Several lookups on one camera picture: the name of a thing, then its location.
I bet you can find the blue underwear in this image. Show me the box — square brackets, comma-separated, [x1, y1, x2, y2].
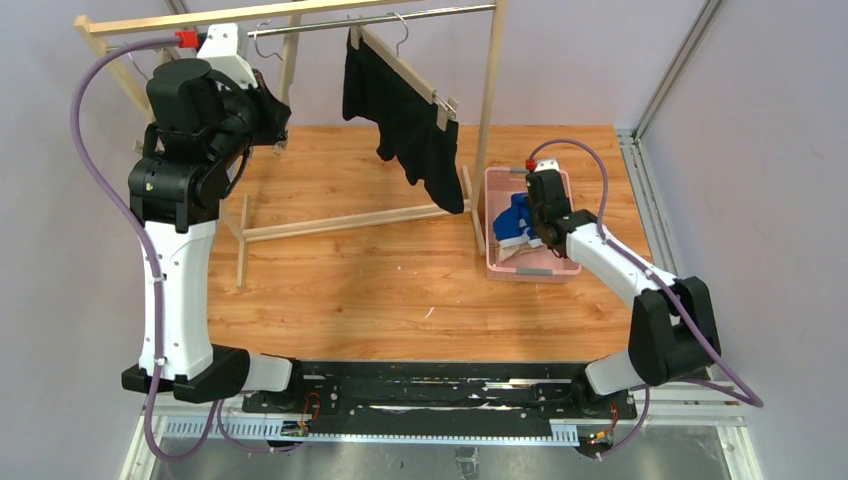
[493, 193, 543, 248]

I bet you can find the cream cotton underwear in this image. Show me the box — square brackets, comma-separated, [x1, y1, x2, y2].
[497, 241, 544, 263]

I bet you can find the black underwear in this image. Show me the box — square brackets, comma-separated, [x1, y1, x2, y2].
[342, 41, 464, 214]

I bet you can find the wooden hanger with black underwear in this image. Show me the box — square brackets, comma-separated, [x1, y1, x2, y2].
[349, 12, 458, 131]

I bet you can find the wooden hanger with blue underwear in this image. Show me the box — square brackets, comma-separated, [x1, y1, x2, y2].
[252, 19, 299, 106]

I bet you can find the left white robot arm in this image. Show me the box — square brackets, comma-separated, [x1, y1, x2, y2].
[121, 58, 300, 403]

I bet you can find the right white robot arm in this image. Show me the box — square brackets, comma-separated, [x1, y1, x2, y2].
[526, 170, 720, 399]

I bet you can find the empty wooden clip hanger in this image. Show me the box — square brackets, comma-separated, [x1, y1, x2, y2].
[124, 47, 180, 83]

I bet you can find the pink plastic basket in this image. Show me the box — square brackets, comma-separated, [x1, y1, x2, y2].
[484, 167, 582, 283]

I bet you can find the wooden clothes rack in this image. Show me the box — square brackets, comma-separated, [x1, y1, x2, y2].
[74, 0, 506, 288]

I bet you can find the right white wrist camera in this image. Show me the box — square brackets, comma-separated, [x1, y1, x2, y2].
[532, 157, 560, 173]

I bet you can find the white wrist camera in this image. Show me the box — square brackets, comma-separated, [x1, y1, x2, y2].
[532, 157, 560, 173]
[196, 23, 259, 89]

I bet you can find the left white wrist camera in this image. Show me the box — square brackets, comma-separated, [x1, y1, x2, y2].
[196, 23, 259, 89]

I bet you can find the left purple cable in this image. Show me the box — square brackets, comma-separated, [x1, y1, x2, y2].
[70, 29, 303, 463]

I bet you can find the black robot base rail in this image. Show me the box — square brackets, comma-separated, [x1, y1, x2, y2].
[212, 361, 638, 448]

